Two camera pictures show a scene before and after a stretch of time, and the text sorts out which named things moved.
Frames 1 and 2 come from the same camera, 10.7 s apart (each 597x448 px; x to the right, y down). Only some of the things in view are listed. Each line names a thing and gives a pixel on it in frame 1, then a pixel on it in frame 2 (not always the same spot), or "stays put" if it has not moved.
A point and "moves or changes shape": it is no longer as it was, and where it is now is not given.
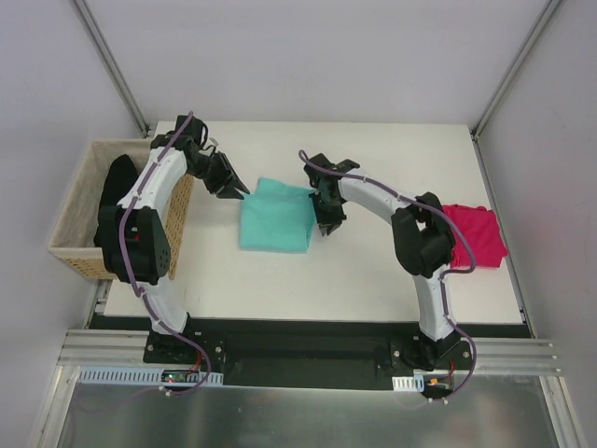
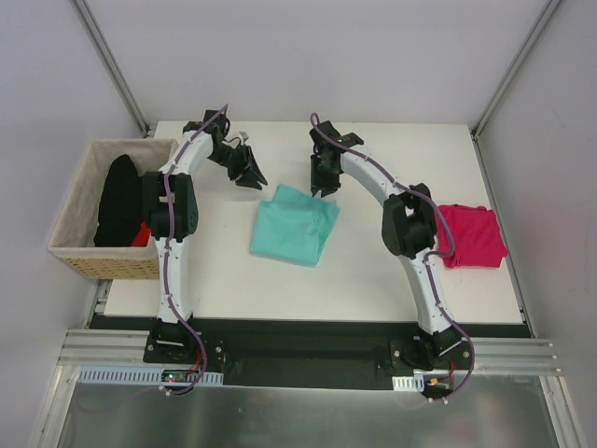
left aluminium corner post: x=97 y=35 stays put
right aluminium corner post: x=546 y=14 stays put
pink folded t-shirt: x=482 y=229 stays put
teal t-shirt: x=277 y=217 moves or changes shape
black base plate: x=299 y=354 stays put
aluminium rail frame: x=494 y=356 stays put
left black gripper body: x=219 y=174 to x=241 y=162
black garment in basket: x=120 y=178 stays put
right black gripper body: x=328 y=210 to x=324 y=173
